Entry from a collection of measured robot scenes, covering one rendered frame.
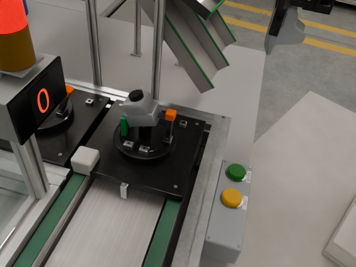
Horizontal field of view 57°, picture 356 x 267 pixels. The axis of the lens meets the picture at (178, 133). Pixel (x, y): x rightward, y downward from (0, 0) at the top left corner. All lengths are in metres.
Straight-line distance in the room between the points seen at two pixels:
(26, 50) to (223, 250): 0.46
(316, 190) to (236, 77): 0.50
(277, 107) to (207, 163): 1.90
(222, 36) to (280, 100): 1.64
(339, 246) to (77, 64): 0.95
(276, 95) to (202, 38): 1.83
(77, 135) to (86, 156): 0.09
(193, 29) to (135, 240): 0.58
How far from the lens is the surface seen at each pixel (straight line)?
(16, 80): 0.48
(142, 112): 0.66
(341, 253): 0.79
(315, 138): 1.06
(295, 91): 2.84
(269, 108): 2.56
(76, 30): 1.42
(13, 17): 0.43
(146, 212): 0.69
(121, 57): 1.24
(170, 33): 0.83
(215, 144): 0.79
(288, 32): 0.58
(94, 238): 0.67
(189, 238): 0.62
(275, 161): 0.93
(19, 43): 0.44
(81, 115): 0.82
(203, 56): 0.94
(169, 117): 0.66
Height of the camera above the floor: 1.51
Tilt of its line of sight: 44 degrees down
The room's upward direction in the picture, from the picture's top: 8 degrees clockwise
